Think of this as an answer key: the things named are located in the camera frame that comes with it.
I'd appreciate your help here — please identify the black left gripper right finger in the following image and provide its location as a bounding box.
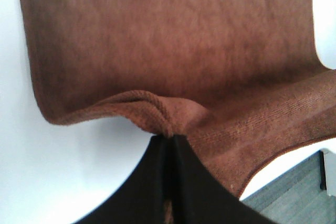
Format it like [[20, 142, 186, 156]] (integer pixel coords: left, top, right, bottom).
[[171, 135, 273, 224]]

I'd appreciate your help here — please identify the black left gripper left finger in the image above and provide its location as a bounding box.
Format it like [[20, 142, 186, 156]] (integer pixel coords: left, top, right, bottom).
[[76, 135, 166, 224]]

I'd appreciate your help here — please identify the brown towel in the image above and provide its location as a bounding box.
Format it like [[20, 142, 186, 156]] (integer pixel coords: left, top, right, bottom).
[[15, 0, 336, 199]]

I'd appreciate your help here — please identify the white table leg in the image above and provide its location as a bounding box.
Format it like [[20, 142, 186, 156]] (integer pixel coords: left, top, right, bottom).
[[319, 148, 336, 197]]

